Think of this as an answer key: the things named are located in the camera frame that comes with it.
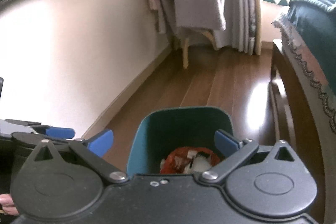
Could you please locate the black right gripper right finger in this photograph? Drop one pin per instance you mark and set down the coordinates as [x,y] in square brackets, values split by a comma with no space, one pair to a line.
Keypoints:
[237,153]

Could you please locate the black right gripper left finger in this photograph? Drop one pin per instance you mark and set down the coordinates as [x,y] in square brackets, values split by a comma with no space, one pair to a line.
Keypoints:
[89,153]

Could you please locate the red plastic bag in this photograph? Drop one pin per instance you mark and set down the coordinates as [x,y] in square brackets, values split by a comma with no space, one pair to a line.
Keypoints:
[167,165]

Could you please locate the dark teal trash bin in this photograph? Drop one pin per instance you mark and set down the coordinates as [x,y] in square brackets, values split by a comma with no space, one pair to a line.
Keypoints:
[163,131]

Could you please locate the person's hand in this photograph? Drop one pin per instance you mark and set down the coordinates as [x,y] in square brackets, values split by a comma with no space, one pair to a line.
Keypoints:
[7,205]

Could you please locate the printed snack wrapper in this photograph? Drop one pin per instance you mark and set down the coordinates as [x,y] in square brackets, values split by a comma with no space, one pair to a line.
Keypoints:
[194,162]

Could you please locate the lace trimmed bedspread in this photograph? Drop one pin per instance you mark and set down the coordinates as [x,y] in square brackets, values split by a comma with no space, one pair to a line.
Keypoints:
[309,30]

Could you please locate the white pleated curtain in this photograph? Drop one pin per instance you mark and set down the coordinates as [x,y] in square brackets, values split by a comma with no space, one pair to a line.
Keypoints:
[243,27]

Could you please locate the dark wooden bed frame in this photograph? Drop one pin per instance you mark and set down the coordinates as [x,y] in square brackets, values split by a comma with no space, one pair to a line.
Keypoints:
[300,120]

